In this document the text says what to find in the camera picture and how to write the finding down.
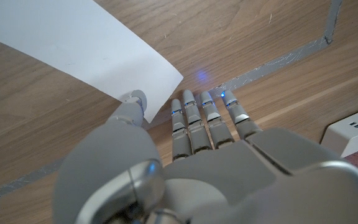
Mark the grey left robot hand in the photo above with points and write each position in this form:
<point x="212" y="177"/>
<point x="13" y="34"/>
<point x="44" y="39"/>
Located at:
<point x="216" y="180"/>

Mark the white receipt paper strip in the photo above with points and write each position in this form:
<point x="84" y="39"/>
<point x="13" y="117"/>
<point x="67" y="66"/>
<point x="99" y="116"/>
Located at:
<point x="73" y="43"/>

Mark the grey tape outline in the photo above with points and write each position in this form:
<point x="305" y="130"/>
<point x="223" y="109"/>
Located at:
<point x="275" y="63"/>

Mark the white power strip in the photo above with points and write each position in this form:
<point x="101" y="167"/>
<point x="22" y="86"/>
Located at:
<point x="353" y="132"/>

